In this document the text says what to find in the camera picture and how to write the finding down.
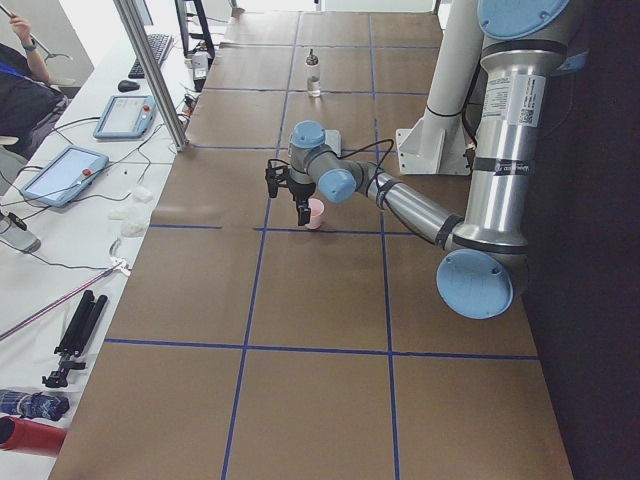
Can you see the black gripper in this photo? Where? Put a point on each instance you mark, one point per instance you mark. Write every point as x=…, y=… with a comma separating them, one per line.
x=301, y=190

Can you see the clear glass sauce bottle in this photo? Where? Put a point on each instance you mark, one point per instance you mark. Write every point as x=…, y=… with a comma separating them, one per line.
x=313, y=74

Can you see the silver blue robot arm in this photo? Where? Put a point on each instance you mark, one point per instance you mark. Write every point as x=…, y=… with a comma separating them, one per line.
x=482, y=120

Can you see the silver digital kitchen scale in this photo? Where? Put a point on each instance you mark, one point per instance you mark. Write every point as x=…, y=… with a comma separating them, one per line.
x=334, y=142

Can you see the crumpled white tissue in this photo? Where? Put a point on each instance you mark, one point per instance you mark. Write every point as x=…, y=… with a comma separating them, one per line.
x=134, y=217

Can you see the far blue teach pendant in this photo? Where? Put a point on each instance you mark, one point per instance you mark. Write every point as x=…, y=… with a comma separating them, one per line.
x=125, y=117

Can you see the blue teach pendant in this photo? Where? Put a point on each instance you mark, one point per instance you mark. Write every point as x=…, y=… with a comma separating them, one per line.
x=65, y=177
x=125, y=117

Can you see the black computer mouse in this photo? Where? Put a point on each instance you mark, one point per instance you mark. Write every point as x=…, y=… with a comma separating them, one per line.
x=128, y=86

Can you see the black computer keyboard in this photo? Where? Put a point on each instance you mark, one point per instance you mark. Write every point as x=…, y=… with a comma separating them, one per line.
x=160, y=45

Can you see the black folded tripod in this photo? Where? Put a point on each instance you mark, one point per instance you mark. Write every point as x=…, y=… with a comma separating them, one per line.
x=75, y=339

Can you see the near blue teach pendant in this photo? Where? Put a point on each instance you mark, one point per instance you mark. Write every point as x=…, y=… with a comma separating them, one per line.
x=65, y=177

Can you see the seated person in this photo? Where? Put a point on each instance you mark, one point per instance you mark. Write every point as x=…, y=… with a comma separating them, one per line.
x=30, y=105

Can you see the red cylinder bottle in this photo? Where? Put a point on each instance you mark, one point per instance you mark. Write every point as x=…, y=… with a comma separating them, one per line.
x=30, y=437

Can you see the aluminium frame post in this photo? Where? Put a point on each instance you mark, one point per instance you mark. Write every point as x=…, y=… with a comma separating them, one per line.
x=135, y=30

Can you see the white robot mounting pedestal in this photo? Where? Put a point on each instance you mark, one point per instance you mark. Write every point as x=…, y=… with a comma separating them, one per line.
x=436, y=144

